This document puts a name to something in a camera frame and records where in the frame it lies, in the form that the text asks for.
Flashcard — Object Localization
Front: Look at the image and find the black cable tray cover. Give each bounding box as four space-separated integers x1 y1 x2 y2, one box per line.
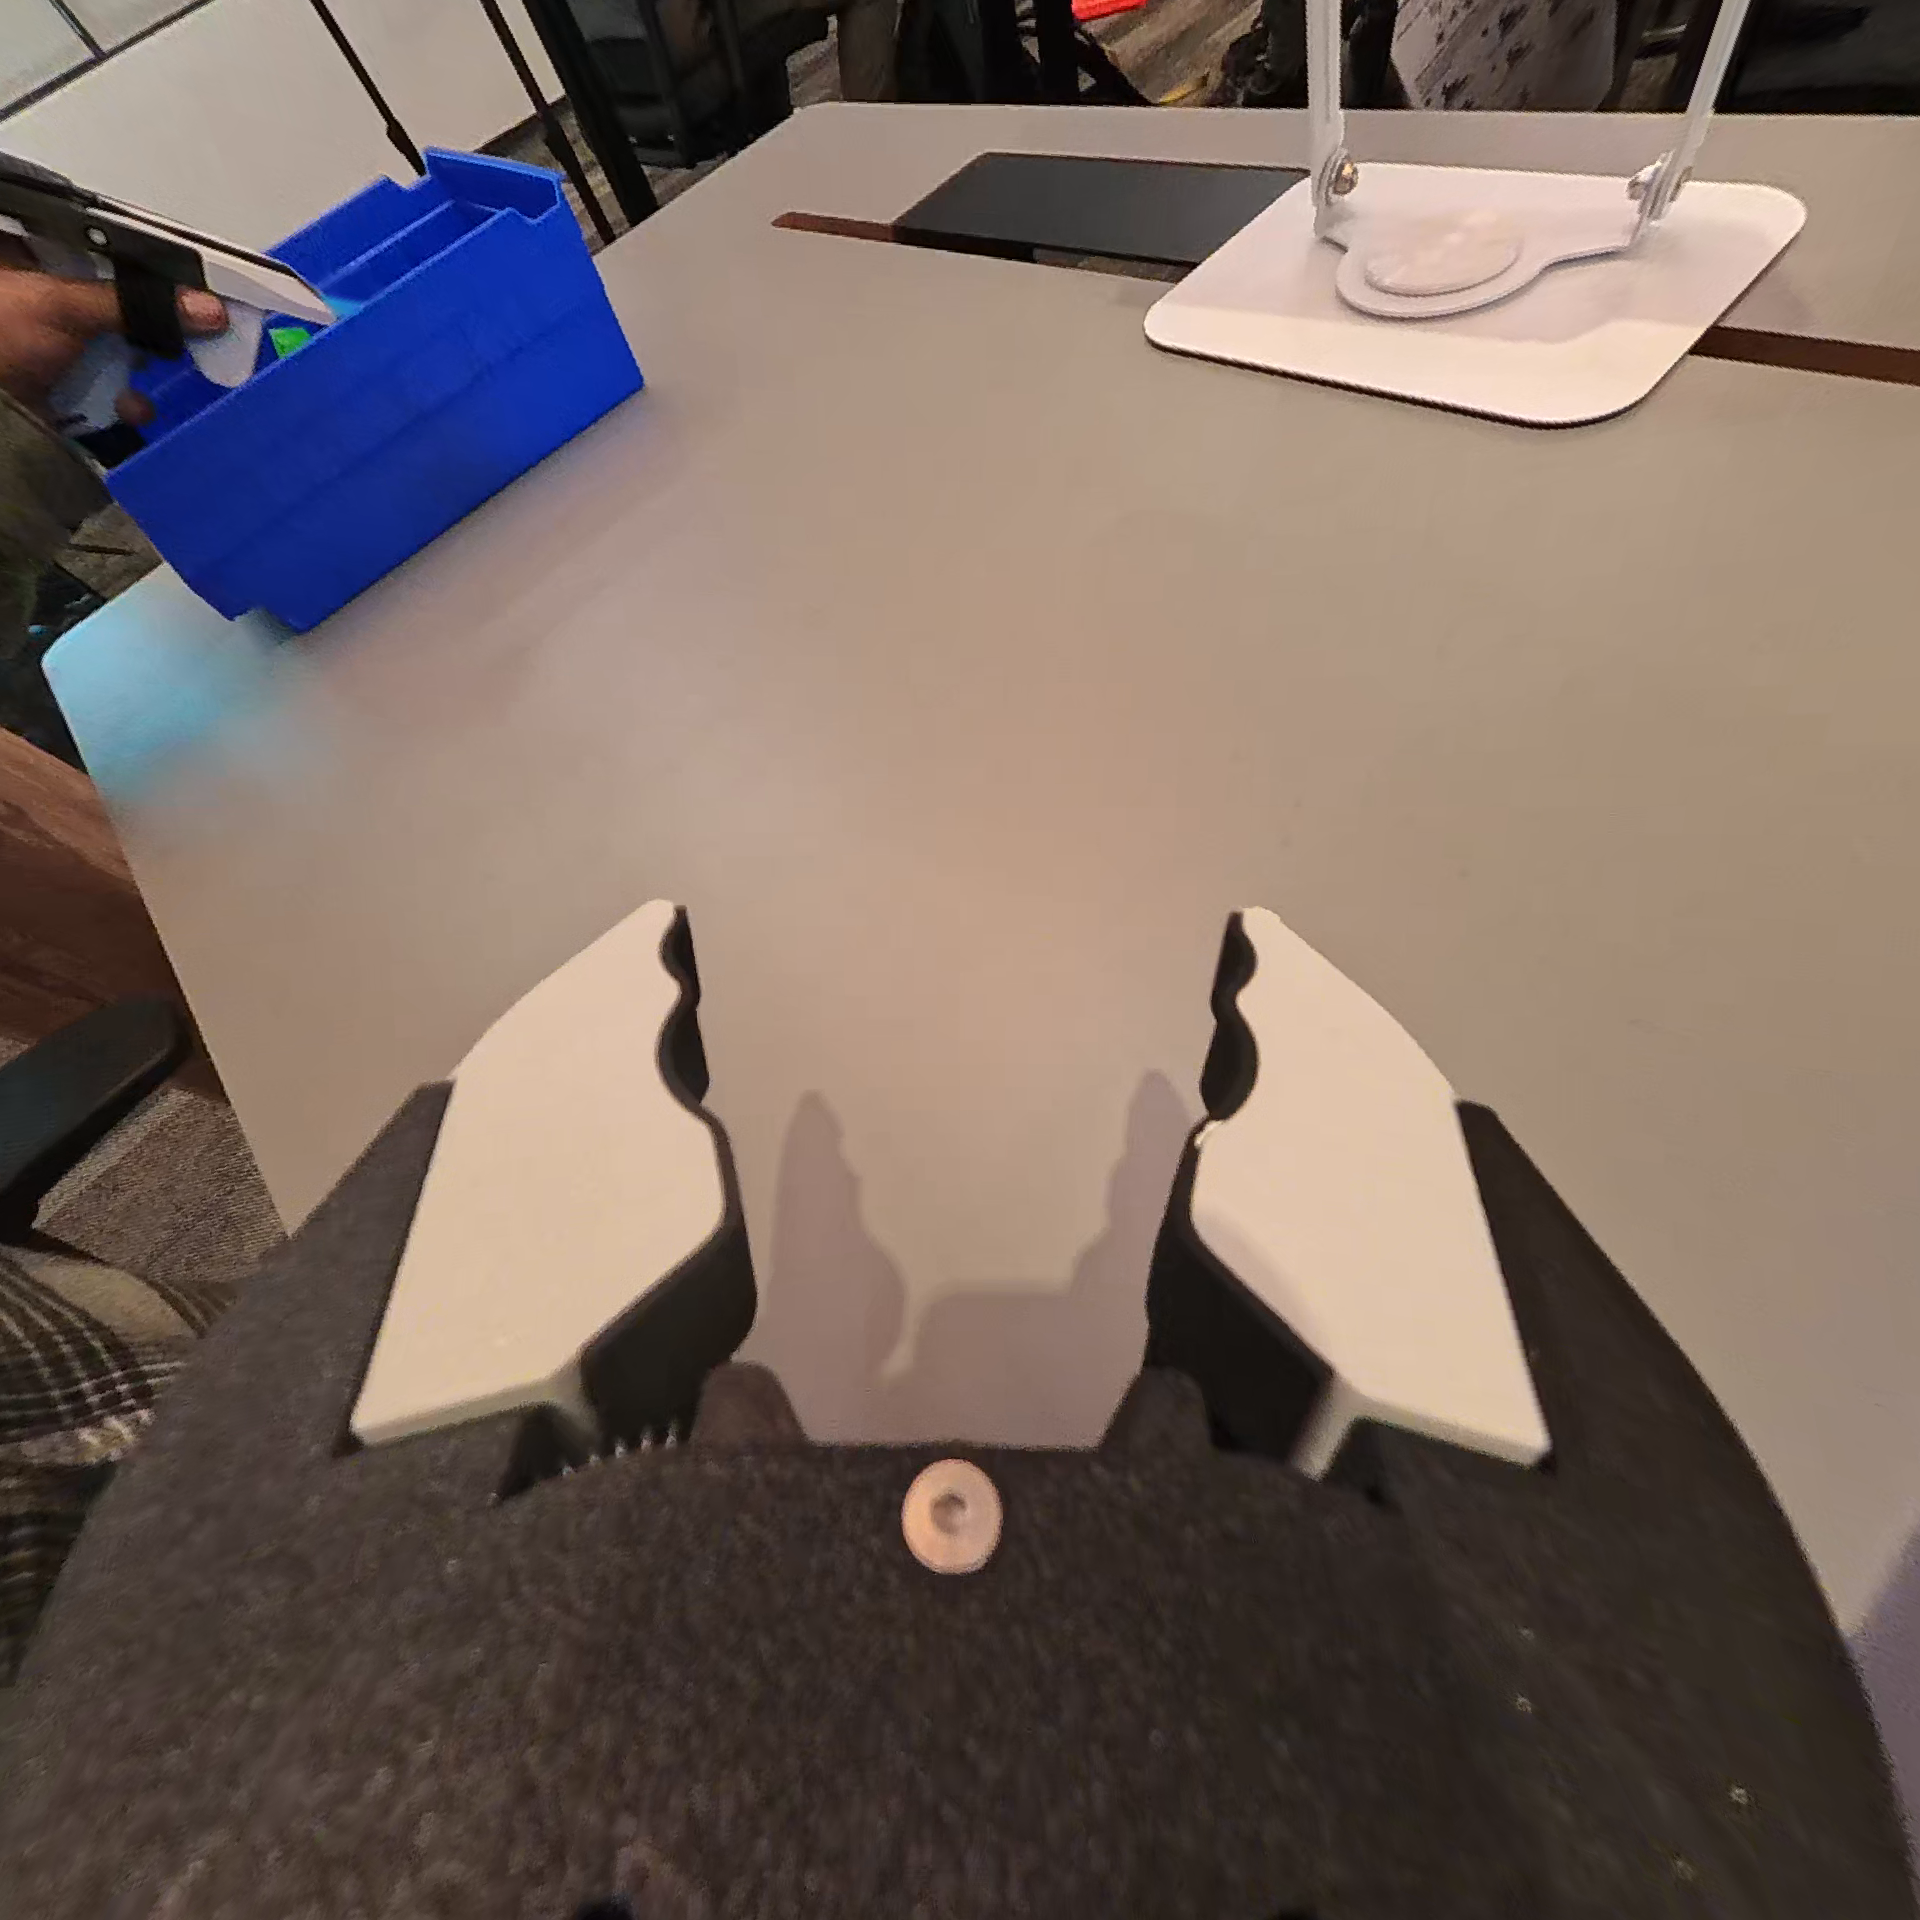
892 150 1310 275

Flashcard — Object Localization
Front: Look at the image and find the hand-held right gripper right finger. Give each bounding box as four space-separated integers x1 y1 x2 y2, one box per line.
1147 908 1552 1478

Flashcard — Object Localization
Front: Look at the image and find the wooden pillar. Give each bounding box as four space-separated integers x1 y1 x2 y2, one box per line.
0 727 227 1096

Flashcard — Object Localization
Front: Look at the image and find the white document stand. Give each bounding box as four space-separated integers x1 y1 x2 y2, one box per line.
1142 0 1807 430

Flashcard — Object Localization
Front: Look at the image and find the blue plastic bin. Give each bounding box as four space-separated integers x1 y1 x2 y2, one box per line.
105 144 647 632

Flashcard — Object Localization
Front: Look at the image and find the black tripod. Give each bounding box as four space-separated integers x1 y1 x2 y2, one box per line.
305 0 663 250

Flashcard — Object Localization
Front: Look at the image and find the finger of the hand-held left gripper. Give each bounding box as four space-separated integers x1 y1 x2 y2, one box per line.
195 239 337 325
187 300 273 387

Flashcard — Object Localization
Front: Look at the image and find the person's left hand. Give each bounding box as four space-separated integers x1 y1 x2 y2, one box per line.
0 269 230 430

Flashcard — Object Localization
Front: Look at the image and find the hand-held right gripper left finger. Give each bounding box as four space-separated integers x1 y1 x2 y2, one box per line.
348 901 756 1455

